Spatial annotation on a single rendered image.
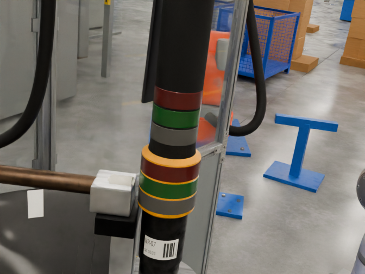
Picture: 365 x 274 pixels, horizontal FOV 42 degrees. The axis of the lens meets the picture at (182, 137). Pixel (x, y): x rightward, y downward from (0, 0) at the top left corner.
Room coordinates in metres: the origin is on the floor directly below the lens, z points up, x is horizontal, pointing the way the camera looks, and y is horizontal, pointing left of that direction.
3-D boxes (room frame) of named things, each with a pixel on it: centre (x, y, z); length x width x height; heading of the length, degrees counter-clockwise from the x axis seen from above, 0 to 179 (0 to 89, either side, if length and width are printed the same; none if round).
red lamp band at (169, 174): (0.31, 0.01, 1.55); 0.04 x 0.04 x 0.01
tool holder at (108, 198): (0.31, 0.02, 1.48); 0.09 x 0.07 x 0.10; 89
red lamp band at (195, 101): (0.31, 0.01, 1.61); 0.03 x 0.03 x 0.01
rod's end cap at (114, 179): (0.31, 0.04, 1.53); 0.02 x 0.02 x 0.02; 89
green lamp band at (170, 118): (0.31, 0.01, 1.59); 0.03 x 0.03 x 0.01
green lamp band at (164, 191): (0.31, 0.01, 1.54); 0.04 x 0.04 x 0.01
